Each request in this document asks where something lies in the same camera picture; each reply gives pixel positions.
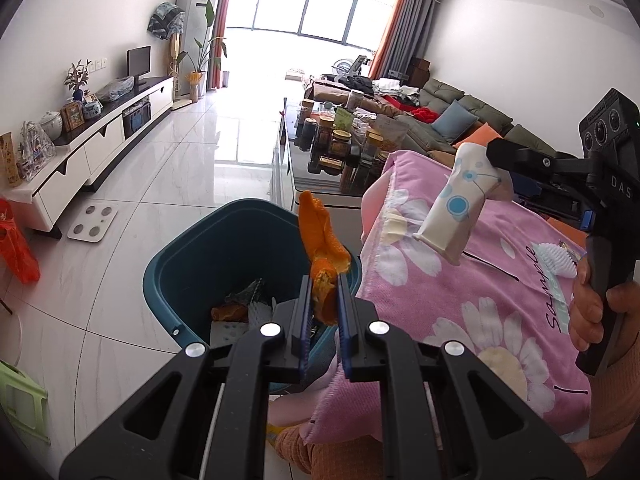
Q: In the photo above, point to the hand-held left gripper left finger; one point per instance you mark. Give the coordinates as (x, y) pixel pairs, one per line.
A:
(306, 332)

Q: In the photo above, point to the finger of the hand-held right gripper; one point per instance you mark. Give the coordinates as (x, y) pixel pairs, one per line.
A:
(520, 157)
(555, 195)

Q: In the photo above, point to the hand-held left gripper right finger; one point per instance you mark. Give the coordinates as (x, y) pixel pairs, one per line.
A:
(344, 335)

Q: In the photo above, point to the blue dotted paper cup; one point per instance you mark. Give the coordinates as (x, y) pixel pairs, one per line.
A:
(455, 205)

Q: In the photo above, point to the orange peel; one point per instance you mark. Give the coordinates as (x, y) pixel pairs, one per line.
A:
(320, 235)
(226, 312)

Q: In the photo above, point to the teal plastic bin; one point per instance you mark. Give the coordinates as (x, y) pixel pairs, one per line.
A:
(200, 260)

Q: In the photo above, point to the person's right forearm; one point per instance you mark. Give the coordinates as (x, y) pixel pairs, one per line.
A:
(615, 410)

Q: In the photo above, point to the person's right hand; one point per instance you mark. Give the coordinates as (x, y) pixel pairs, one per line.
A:
(587, 320)

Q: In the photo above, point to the orange cushion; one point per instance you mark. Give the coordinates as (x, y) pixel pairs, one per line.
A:
(477, 139)

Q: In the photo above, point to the olive green sofa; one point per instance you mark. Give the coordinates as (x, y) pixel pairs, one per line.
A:
(480, 110)

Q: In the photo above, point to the blue grey cushion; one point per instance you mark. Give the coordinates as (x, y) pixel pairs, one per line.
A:
(454, 121)

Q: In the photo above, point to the red cloth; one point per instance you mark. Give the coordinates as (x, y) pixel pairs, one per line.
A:
(425, 114)

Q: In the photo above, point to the pink floral blanket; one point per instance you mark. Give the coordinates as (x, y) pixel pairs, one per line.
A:
(450, 320)

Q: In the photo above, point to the brown cardboard box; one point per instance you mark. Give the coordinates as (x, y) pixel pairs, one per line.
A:
(417, 71)

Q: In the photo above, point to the glass coffee table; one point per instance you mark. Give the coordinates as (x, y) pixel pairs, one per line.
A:
(300, 180)

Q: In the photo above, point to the orange and grey curtain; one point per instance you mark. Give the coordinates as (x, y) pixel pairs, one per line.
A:
(405, 30)

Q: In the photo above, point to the group of glass jars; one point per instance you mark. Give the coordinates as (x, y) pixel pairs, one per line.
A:
(340, 140)

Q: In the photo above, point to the exercise bike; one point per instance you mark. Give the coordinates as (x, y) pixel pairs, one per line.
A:
(350, 66)

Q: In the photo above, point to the white bathroom scale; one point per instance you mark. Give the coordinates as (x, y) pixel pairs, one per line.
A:
(92, 223)

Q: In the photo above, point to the white tv cabinet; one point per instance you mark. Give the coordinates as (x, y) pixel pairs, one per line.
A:
(105, 145)

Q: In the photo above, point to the green plastic stool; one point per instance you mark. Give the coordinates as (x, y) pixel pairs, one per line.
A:
(22, 405)

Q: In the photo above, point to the tall green potted plant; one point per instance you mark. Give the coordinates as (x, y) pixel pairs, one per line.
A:
(202, 55)

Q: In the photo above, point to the red plastic bag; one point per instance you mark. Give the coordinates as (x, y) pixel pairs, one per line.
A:
(17, 245)

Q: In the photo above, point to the black monitor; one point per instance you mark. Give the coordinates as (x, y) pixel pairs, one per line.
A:
(139, 64)

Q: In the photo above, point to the orange striped curtain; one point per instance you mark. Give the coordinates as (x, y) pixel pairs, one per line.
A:
(222, 25)

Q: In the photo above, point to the white standing air conditioner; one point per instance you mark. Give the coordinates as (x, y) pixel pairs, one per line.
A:
(197, 30)

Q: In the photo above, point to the ship model in plastic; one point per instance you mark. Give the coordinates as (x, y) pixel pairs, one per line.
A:
(36, 152)

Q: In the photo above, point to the white ceramic jar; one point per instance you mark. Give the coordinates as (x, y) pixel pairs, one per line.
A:
(51, 123)

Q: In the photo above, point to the standing fan with cover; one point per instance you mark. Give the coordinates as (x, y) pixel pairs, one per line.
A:
(167, 25)

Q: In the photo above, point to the small plant in blue vase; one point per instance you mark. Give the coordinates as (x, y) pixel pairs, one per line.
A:
(77, 80)

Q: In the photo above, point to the wooden photo frame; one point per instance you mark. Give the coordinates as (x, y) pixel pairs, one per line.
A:
(72, 116)

